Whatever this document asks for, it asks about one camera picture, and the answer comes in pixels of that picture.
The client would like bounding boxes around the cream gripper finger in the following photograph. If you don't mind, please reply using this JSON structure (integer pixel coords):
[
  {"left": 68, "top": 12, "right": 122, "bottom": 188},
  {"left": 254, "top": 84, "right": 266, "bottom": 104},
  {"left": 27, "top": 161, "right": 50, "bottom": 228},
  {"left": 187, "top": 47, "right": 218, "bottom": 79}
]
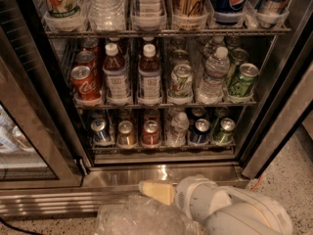
[{"left": 139, "top": 180, "right": 174, "bottom": 206}]

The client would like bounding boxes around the red coke can bottom shelf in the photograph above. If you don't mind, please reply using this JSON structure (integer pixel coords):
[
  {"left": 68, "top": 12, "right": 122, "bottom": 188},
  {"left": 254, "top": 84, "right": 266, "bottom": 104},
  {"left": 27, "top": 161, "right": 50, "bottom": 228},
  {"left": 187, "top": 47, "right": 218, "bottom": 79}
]
[{"left": 142, "top": 120, "right": 159, "bottom": 146}]

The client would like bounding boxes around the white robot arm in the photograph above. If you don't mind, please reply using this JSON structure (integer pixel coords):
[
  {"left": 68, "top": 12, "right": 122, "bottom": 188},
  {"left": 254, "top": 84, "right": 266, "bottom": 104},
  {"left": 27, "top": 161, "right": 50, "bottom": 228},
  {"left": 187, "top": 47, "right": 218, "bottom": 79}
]
[{"left": 139, "top": 175, "right": 293, "bottom": 235}]

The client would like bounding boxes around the brown can bottom shelf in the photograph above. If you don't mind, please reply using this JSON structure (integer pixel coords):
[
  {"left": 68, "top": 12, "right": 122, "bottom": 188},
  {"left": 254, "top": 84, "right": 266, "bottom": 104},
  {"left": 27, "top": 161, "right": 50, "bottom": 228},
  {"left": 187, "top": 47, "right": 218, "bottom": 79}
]
[{"left": 117, "top": 120, "right": 136, "bottom": 146}]

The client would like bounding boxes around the clear water bottle bottom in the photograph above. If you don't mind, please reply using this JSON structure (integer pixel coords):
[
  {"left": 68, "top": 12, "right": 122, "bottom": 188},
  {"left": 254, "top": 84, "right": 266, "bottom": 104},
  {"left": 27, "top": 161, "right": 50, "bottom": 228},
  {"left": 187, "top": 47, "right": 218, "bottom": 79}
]
[{"left": 167, "top": 112, "right": 189, "bottom": 147}]

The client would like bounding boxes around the clear water bottle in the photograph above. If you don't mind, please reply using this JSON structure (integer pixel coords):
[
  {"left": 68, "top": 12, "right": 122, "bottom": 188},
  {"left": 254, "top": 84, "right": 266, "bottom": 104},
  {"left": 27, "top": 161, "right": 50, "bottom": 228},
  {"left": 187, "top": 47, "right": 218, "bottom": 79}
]
[
  {"left": 167, "top": 112, "right": 189, "bottom": 147},
  {"left": 197, "top": 47, "right": 230, "bottom": 104},
  {"left": 88, "top": 0, "right": 126, "bottom": 32}
]

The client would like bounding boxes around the blue pepsi can bottom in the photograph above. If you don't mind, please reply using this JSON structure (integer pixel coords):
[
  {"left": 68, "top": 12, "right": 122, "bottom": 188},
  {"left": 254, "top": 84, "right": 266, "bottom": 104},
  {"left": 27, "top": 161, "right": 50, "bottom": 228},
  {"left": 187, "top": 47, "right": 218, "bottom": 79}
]
[{"left": 189, "top": 118, "right": 210, "bottom": 144}]

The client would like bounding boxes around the blue can bottom left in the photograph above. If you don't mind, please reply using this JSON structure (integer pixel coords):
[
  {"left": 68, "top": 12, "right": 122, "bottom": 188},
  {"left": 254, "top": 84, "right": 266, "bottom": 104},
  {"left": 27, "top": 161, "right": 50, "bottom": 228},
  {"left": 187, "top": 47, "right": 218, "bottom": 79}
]
[{"left": 91, "top": 118, "right": 112, "bottom": 142}]

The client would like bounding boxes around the green can bottom shelf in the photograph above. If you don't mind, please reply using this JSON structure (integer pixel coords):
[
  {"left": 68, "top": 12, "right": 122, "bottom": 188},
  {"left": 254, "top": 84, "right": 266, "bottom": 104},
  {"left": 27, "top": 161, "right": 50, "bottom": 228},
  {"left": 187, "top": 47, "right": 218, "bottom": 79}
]
[{"left": 212, "top": 117, "right": 236, "bottom": 144}]

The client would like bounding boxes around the white 7up can middle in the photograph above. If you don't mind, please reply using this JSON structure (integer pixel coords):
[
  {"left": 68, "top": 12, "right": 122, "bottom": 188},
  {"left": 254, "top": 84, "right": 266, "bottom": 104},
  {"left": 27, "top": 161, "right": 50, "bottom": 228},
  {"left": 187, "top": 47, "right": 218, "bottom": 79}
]
[{"left": 169, "top": 64, "right": 193, "bottom": 98}]

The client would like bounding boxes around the red coke can middle front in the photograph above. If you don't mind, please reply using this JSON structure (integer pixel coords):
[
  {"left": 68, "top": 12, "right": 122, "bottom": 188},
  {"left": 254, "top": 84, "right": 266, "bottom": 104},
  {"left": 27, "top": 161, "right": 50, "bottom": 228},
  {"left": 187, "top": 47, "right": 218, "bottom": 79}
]
[{"left": 70, "top": 66, "right": 101, "bottom": 101}]

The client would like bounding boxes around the steel glass fridge door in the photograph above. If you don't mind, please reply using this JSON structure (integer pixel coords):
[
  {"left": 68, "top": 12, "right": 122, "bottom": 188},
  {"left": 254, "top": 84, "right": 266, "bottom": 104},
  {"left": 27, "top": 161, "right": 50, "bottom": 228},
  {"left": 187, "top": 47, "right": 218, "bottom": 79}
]
[{"left": 0, "top": 29, "right": 82, "bottom": 190}]

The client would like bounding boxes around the green can middle front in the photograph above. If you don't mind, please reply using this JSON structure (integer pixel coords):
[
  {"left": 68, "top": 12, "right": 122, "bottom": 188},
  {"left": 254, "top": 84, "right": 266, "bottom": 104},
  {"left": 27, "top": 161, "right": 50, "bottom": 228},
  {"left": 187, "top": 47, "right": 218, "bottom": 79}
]
[{"left": 228, "top": 63, "right": 259, "bottom": 98}]

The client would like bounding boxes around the clear plastic bag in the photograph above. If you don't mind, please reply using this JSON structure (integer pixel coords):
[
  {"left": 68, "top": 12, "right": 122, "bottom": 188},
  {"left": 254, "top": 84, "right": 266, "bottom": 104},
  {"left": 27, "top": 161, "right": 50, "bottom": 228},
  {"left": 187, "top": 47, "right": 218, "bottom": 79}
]
[{"left": 94, "top": 195, "right": 205, "bottom": 235}]

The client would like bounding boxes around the brown tea bottle left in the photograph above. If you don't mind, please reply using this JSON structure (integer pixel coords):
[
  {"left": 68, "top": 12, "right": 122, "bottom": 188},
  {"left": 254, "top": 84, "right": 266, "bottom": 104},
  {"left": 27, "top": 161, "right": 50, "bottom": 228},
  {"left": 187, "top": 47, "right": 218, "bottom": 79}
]
[{"left": 103, "top": 43, "right": 130, "bottom": 104}]

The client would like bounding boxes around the brown tea bottle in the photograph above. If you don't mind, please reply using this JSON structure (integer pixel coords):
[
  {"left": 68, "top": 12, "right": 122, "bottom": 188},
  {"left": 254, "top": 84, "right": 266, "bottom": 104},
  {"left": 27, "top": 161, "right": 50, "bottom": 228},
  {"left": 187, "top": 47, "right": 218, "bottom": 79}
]
[
  {"left": 103, "top": 43, "right": 130, "bottom": 104},
  {"left": 138, "top": 44, "right": 161, "bottom": 105}
]

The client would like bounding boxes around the brown tea bottle right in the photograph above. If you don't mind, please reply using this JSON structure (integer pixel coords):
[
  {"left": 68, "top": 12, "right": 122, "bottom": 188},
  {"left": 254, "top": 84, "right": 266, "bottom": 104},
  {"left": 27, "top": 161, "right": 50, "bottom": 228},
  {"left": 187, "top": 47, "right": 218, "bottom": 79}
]
[{"left": 138, "top": 44, "right": 161, "bottom": 105}]

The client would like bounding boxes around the clear water bottle middle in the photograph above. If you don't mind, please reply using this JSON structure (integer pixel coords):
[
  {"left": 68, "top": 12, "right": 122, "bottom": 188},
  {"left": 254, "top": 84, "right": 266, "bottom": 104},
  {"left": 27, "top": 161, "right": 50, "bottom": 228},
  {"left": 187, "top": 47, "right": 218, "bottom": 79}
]
[{"left": 197, "top": 47, "right": 230, "bottom": 104}]

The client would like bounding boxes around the clear water bottle top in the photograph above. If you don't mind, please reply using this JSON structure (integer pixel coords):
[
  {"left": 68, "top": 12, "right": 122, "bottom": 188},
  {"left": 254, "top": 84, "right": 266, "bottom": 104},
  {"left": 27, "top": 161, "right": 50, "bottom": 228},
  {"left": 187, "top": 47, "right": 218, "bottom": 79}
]
[{"left": 88, "top": 0, "right": 126, "bottom": 32}]

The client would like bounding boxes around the orange cable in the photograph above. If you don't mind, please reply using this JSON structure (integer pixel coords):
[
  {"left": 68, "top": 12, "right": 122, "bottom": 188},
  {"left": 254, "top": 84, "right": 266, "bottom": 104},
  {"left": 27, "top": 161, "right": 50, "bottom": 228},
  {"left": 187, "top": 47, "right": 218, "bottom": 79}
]
[{"left": 249, "top": 174, "right": 264, "bottom": 192}]

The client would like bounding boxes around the black cable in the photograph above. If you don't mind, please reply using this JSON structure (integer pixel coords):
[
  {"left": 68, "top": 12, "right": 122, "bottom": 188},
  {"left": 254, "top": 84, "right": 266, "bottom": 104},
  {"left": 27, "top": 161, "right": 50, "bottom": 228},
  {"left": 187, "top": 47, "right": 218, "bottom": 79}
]
[{"left": 0, "top": 217, "right": 43, "bottom": 235}]

